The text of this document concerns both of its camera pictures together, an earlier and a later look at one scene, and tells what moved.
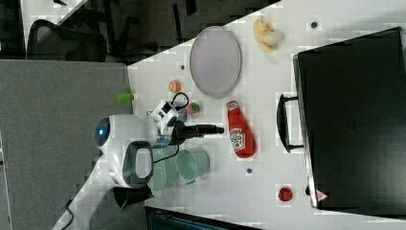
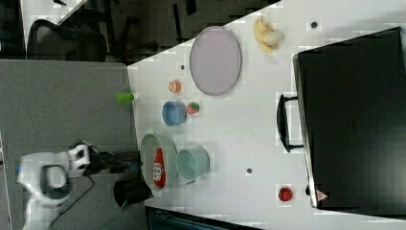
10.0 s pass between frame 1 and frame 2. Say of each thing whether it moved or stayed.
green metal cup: stayed
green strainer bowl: stayed
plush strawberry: stayed
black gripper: moved
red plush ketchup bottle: moved
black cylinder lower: stayed
